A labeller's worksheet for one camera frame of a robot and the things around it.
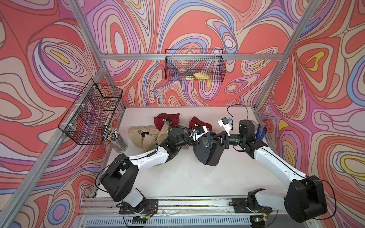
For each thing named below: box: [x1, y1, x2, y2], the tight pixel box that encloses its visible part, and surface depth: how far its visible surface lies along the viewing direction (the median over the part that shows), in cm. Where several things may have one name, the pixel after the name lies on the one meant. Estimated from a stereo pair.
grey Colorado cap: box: [192, 131, 226, 167], surface depth 78 cm
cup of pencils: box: [105, 127, 128, 153], surface depth 85 cm
